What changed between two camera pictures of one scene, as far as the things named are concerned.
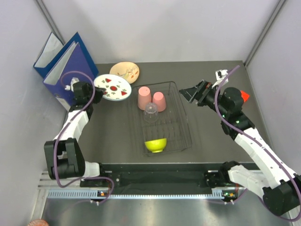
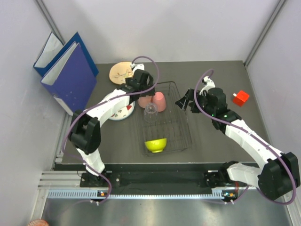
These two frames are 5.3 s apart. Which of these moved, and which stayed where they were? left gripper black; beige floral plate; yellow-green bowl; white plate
Moved: white plate; left gripper black
Stayed: yellow-green bowl; beige floral plate
